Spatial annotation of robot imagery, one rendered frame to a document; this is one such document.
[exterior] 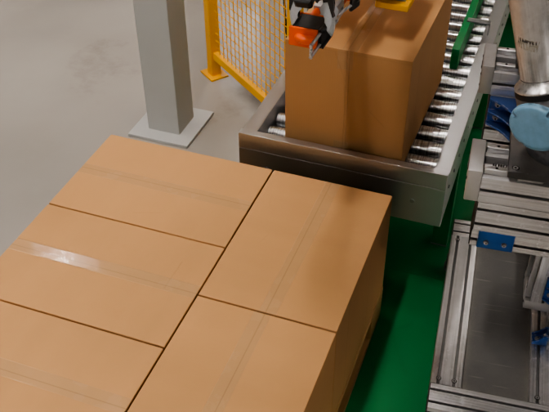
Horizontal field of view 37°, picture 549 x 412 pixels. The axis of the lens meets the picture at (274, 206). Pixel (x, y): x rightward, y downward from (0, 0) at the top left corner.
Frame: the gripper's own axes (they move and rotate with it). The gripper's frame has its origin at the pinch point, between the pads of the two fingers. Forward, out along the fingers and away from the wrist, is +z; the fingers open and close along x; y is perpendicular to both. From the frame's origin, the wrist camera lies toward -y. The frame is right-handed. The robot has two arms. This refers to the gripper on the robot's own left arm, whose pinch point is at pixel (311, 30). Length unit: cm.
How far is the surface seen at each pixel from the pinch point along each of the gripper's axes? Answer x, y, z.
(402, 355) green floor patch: -30, 10, 120
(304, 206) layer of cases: 6, 10, 66
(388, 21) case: -3, 60, 26
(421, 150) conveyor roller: -19, 54, 68
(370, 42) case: -2, 44, 26
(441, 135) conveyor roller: -24, 64, 67
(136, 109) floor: 131, 106, 120
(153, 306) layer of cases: 28, -45, 65
